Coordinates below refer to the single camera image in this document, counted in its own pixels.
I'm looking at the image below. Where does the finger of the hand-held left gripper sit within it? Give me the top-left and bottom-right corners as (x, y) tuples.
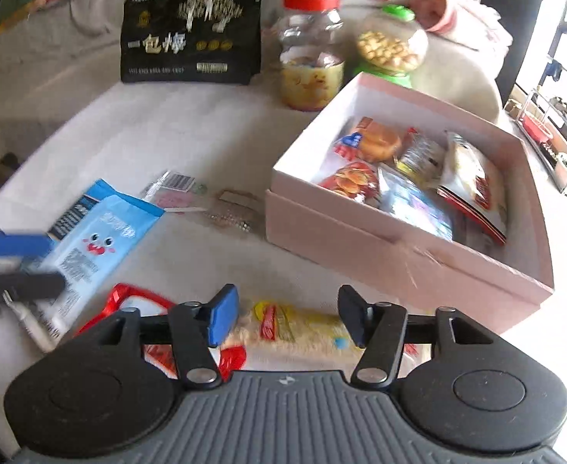
(0, 231), (56, 258)
(0, 271), (67, 301)

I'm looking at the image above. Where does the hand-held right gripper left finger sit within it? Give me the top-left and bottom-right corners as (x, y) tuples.
(75, 284), (241, 391)

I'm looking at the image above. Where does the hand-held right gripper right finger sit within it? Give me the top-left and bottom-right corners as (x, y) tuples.
(338, 285), (504, 393)

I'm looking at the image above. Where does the yellow rice cracker packet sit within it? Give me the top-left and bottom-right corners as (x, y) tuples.
(235, 299), (422, 365)

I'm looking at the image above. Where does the blue snack packet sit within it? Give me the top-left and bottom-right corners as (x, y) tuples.
(20, 179), (167, 346)

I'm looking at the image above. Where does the pink cardboard box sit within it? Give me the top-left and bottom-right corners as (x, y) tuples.
(265, 72), (555, 335)

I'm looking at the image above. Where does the burger print snack packet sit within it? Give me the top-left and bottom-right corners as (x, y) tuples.
(318, 161), (382, 204)

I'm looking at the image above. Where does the bread bun packet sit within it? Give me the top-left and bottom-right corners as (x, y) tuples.
(332, 117), (406, 165)

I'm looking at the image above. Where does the white and red snack bag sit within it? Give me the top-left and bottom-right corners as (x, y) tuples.
(437, 132), (510, 246)

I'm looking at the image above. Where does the red and white snack packet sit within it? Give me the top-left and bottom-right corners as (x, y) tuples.
(75, 283), (249, 384)

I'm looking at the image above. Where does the small brown packet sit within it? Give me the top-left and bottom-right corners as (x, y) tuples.
(205, 189), (266, 234)

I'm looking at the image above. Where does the clear pink packet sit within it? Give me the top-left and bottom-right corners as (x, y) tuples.
(140, 170), (210, 214)

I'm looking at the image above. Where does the red-lid plastic jar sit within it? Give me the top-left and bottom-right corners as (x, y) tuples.
(278, 0), (346, 112)

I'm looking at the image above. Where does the green-lid plastic jar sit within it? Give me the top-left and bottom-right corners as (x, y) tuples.
(354, 5), (430, 89)

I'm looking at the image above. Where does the large black snack bag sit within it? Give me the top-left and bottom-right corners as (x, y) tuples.
(120, 0), (263, 84)

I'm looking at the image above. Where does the metal storage rack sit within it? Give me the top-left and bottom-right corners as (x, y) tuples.
(505, 58), (567, 201)

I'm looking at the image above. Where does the pink and white cloth bag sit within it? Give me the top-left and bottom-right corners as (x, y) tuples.
(318, 0), (514, 54)

